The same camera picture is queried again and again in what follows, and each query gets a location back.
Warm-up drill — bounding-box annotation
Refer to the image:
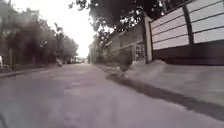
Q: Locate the building with fence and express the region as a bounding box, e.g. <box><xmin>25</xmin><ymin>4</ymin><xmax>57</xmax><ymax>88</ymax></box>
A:
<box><xmin>88</xmin><ymin>21</ymin><xmax>146</xmax><ymax>66</ymax></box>

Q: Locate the pile of sand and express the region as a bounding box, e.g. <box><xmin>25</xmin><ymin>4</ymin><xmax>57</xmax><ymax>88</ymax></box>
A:
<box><xmin>124</xmin><ymin>58</ymin><xmax>168</xmax><ymax>78</ymax></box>

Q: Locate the pale gate pillar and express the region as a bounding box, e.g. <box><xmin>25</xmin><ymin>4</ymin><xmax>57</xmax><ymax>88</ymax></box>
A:
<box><xmin>143</xmin><ymin>15</ymin><xmax>154</xmax><ymax>64</ymax></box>

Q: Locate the grey concrete road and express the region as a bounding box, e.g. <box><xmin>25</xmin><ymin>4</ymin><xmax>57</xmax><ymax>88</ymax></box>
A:
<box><xmin>0</xmin><ymin>63</ymin><xmax>224</xmax><ymax>128</ymax></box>

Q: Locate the overhanging dark tree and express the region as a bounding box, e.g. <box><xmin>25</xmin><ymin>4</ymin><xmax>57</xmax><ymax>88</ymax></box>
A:
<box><xmin>68</xmin><ymin>0</ymin><xmax>188</xmax><ymax>34</ymax></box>

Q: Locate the dark wet gutter strip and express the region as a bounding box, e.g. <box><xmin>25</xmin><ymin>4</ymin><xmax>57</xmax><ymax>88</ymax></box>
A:
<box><xmin>96</xmin><ymin>64</ymin><xmax>224</xmax><ymax>123</ymax></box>

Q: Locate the grey concrete pavement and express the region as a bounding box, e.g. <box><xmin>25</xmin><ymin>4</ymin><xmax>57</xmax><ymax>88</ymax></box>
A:
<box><xmin>99</xmin><ymin>63</ymin><xmax>224</xmax><ymax>108</ymax></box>

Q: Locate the white slatted gate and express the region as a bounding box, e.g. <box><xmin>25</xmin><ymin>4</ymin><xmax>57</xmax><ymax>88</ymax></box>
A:
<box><xmin>150</xmin><ymin>0</ymin><xmax>224</xmax><ymax>65</ymax></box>

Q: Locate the row of trees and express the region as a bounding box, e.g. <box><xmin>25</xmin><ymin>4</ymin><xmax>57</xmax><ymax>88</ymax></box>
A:
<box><xmin>0</xmin><ymin>6</ymin><xmax>80</xmax><ymax>68</ymax></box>

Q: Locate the grey raised kerb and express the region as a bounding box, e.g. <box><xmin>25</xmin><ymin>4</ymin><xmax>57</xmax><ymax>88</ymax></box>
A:
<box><xmin>0</xmin><ymin>66</ymin><xmax>51</xmax><ymax>80</ymax></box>

